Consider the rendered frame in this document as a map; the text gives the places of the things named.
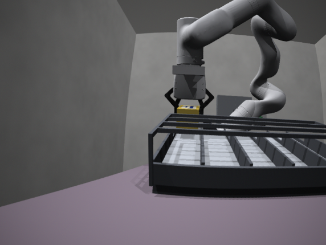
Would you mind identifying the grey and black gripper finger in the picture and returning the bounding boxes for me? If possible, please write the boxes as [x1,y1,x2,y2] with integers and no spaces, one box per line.
[165,88,181,113]
[198,89,214,115]

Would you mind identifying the black flat bar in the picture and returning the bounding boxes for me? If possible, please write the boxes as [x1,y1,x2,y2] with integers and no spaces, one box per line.
[153,162,326,189]

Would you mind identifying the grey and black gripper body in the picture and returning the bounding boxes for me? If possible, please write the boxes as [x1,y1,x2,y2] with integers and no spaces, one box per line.
[173,75,206,100]

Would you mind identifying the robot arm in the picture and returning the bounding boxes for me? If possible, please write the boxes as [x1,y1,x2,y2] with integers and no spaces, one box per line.
[172,0,297,117]

